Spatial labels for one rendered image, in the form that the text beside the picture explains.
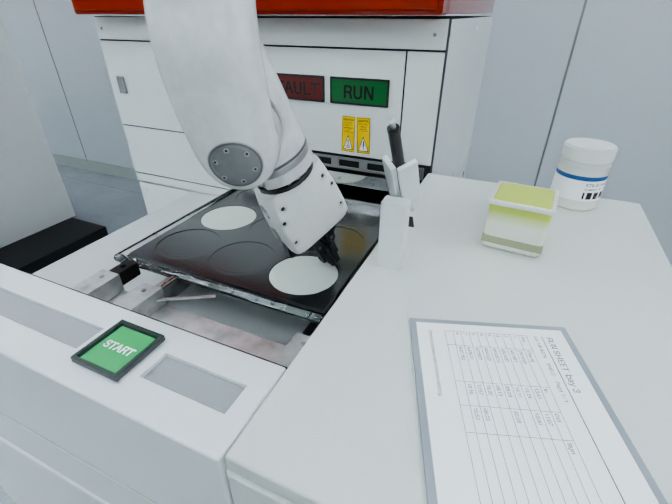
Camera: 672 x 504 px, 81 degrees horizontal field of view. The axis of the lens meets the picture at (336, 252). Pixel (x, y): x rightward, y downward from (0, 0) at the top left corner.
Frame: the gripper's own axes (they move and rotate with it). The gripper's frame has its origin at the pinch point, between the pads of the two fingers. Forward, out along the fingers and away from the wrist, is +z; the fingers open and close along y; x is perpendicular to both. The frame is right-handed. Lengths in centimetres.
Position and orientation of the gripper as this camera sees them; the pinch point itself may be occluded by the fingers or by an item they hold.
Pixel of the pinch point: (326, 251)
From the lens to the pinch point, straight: 59.2
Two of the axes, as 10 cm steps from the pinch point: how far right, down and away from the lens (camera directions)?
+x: -6.3, -4.0, 6.6
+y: 7.0, -6.6, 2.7
